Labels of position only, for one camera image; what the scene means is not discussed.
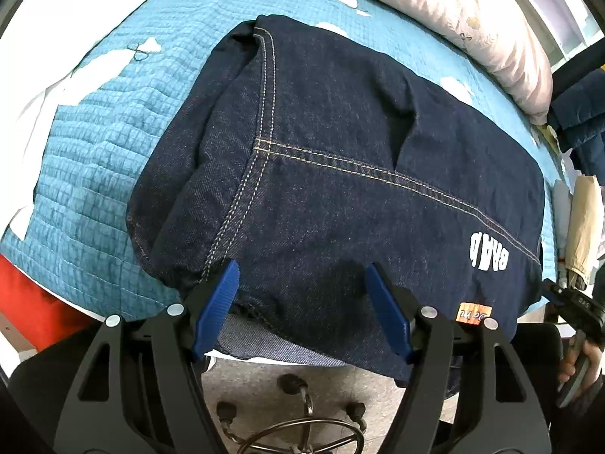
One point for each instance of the lavender wall shelf unit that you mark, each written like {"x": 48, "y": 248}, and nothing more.
{"x": 557, "y": 9}

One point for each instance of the black swivel chair base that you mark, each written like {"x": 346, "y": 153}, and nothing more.
{"x": 288, "y": 382}

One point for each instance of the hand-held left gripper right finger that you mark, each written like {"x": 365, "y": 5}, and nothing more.
{"x": 387, "y": 312}

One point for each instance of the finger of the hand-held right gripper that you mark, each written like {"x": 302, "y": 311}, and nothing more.
{"x": 579, "y": 307}

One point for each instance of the dark denim jacket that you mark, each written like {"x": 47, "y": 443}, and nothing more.
{"x": 331, "y": 175}

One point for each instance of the yellow and navy puffer jacket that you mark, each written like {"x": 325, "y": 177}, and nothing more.
{"x": 586, "y": 104}

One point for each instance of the red plastic item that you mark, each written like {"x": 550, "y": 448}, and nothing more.
{"x": 33, "y": 302}

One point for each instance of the teal quilted bed mat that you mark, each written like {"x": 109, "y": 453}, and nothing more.
{"x": 118, "y": 127}

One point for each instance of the person's right hand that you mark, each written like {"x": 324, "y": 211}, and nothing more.
{"x": 593, "y": 359}

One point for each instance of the tan folded clothes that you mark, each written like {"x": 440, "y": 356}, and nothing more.
{"x": 586, "y": 227}

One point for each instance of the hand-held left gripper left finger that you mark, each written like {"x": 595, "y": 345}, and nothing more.
{"x": 217, "y": 307}

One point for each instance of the pink pillow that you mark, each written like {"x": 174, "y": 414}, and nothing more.
{"x": 449, "y": 9}

